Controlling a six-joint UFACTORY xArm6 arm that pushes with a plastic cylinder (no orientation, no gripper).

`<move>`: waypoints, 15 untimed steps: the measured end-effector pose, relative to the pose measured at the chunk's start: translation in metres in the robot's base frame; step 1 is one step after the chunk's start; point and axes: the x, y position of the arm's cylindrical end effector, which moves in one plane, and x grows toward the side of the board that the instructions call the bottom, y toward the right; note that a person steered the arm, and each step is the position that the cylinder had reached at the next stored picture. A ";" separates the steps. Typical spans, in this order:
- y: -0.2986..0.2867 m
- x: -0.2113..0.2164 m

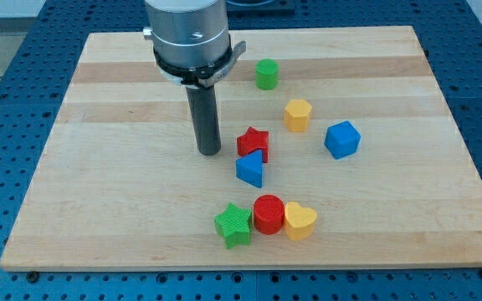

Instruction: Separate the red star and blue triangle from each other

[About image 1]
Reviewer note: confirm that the wooden board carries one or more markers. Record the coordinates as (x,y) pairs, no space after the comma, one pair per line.
(121,186)

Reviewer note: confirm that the blue cube block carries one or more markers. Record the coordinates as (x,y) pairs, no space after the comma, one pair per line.
(342,139)

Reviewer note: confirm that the blue triangle block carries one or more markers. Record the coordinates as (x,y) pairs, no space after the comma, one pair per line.
(249,168)

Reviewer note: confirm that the red star block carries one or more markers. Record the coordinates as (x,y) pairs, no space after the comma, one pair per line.
(254,140)

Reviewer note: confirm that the green cylinder block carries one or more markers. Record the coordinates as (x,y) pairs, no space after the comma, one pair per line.
(266,74)

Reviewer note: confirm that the yellow heart block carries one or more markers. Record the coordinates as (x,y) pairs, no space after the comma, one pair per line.
(299,221)

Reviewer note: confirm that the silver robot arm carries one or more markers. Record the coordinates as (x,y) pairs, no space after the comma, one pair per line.
(192,47)

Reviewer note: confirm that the green star block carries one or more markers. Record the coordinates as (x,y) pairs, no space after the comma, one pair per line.
(233,225)

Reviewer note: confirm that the red cylinder block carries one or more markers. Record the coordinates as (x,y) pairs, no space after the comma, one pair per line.
(269,211)

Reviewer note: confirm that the yellow hexagon block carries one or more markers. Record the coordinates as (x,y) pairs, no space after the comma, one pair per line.
(297,115)

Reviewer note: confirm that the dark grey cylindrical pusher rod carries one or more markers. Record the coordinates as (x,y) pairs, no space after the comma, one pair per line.
(204,113)

